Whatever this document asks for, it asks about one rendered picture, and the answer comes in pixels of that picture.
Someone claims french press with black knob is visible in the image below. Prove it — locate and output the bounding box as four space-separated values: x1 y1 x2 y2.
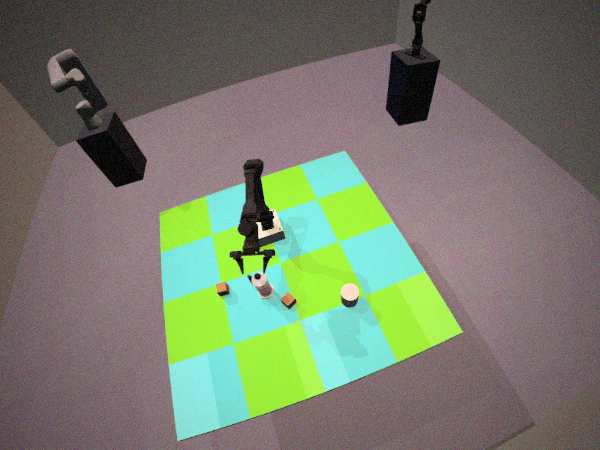
248 272 274 299

